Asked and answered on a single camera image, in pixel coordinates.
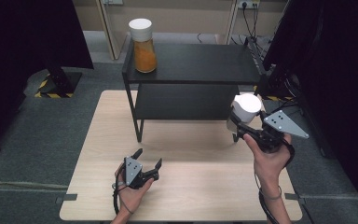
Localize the thin wrist band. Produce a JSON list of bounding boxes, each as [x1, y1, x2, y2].
[[260, 185, 283, 201]]

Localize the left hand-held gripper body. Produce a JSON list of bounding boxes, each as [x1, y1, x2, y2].
[[123, 156, 160, 190]]

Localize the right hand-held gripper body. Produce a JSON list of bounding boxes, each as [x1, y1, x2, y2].
[[236, 109, 310, 154]]

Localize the black stand base striped tape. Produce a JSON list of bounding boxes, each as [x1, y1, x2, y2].
[[34, 67, 84, 100], [254, 64, 296, 103]]

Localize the person's left hand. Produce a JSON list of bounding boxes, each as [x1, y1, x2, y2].
[[114, 161, 155, 217]]

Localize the black power strip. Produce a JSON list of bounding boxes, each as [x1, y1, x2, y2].
[[244, 36, 267, 77]]

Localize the white wall socket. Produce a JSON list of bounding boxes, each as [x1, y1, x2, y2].
[[237, 0, 261, 10]]

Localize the glass jar of orange powder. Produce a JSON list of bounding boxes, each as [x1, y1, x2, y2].
[[128, 17, 158, 75]]

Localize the black two-tier metal shelf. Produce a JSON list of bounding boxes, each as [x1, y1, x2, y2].
[[121, 35, 267, 144]]

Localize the black cables at wall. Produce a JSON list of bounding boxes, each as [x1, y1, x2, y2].
[[229, 2, 274, 59]]

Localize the dark curtain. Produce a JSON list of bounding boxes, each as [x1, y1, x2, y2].
[[0, 0, 94, 161], [261, 0, 358, 219]]

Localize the grey tape strip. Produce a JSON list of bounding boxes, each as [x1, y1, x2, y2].
[[284, 192, 306, 205], [55, 193, 78, 205]]

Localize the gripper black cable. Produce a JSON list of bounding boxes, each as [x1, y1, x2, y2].
[[254, 136, 296, 224], [112, 169, 135, 217]]

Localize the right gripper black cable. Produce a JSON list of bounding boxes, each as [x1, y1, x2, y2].
[[254, 136, 296, 224]]

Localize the person's right hand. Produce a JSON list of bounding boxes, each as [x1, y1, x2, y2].
[[242, 133, 294, 191]]

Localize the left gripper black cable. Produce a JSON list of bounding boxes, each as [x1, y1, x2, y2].
[[112, 169, 135, 217]]

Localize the white-lidded spice jar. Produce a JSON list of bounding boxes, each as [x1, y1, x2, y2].
[[226, 92, 263, 133]]

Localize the beige wooden post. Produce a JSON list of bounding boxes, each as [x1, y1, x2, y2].
[[224, 0, 241, 45], [94, 0, 131, 61]]

